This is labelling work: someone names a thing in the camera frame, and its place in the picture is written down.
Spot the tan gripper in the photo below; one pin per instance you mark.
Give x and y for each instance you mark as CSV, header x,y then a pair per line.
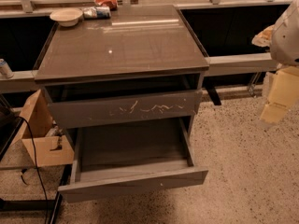
x,y
286,39

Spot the grey drawer cabinet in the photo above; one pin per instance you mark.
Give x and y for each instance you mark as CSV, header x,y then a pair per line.
x,y
140,50

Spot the brown cardboard box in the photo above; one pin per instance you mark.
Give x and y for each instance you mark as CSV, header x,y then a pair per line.
x,y
49,150

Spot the scratched grey top drawer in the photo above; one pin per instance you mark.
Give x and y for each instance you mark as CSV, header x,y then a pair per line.
x,y
123,109

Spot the white ceramic bowl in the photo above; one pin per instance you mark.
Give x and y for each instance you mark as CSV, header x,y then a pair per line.
x,y
66,17

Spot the red snack bag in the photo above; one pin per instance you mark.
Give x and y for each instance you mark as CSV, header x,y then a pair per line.
x,y
112,4

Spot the black metal frame stand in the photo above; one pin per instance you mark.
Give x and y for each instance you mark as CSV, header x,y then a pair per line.
x,y
9,125

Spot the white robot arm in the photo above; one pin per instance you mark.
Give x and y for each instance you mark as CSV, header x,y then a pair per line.
x,y
282,38

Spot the grey metal railing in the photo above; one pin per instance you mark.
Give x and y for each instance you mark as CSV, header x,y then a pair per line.
x,y
23,81

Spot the white can on rail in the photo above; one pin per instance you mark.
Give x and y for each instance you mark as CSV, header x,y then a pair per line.
x,y
5,69

